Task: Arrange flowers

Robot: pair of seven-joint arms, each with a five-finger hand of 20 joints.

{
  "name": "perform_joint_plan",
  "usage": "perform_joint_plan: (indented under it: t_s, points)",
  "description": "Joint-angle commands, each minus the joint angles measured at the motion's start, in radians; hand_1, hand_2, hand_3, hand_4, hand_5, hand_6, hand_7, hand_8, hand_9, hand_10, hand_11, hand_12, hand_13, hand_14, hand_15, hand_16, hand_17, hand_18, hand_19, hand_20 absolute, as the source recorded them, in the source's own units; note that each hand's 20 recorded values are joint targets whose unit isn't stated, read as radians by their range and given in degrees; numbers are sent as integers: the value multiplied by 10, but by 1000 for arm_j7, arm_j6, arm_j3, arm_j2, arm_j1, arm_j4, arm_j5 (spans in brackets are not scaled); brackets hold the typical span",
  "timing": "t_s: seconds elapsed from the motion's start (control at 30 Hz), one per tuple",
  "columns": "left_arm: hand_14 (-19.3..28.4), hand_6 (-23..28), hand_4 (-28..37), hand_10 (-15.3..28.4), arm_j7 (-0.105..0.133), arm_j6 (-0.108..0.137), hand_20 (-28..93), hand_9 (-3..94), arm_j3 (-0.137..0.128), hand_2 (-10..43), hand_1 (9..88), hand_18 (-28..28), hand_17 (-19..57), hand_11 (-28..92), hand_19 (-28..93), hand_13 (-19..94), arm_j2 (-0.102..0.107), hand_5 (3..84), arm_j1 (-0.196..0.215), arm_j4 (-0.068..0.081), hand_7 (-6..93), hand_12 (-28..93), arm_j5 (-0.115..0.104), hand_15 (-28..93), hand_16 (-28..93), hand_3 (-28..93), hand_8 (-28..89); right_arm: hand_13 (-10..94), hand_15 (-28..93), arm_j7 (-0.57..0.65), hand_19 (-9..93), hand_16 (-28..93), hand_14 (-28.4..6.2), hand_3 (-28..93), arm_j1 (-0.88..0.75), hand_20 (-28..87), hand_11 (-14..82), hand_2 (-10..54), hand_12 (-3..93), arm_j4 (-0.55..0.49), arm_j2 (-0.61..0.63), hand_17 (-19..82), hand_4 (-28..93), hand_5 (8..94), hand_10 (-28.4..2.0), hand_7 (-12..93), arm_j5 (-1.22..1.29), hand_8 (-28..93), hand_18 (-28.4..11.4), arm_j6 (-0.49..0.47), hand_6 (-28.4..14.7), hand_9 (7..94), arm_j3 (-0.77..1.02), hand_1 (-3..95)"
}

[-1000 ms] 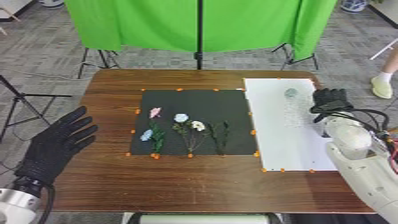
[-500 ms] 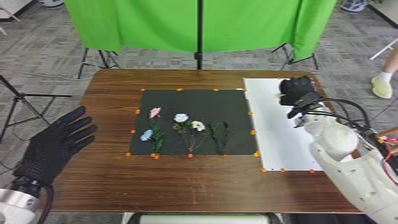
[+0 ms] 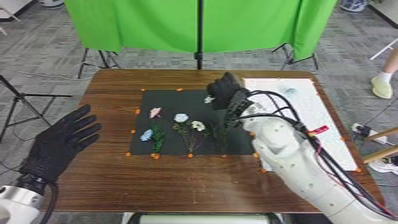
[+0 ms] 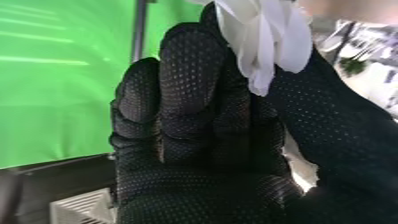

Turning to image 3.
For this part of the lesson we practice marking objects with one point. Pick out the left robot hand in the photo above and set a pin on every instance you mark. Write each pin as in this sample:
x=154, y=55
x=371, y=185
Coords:
x=60, y=143

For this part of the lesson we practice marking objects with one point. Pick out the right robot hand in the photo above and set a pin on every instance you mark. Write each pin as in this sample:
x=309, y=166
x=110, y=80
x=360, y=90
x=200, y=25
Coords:
x=225, y=89

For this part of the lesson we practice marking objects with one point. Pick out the small white flower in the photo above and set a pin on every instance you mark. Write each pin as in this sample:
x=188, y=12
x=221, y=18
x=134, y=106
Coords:
x=209, y=99

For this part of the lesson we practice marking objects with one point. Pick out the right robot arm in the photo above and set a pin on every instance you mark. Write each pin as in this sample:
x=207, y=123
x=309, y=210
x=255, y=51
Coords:
x=296, y=160

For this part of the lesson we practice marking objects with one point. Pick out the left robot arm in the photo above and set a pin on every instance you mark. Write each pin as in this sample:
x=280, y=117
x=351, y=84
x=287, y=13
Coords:
x=19, y=203

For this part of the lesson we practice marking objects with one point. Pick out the pink flower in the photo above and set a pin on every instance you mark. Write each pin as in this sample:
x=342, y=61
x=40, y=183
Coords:
x=156, y=112

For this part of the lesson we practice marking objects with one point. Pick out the white sheet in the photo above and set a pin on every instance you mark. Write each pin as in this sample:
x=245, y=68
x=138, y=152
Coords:
x=309, y=100

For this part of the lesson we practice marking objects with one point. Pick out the black tripod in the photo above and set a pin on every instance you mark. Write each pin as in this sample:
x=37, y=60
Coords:
x=22, y=98

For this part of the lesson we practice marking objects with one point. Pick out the black backdrop stand legs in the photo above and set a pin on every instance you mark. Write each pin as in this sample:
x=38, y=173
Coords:
x=106, y=61
x=293, y=56

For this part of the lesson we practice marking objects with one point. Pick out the black stand pole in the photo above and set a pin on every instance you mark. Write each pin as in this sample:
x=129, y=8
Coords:
x=200, y=33

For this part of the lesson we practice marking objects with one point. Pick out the dark mat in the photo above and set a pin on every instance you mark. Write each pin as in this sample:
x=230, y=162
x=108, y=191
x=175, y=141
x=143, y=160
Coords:
x=179, y=143

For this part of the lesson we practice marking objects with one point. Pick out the person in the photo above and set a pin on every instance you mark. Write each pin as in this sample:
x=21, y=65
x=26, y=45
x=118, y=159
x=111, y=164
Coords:
x=383, y=85

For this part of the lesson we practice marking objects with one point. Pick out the wooden chair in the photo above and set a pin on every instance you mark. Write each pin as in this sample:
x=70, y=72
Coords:
x=383, y=153

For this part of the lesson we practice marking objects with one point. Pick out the pale grey bar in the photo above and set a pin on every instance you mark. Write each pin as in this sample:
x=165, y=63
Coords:
x=205, y=219

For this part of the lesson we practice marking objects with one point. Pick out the blue and white vase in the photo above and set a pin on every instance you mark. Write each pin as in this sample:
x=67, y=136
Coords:
x=355, y=5

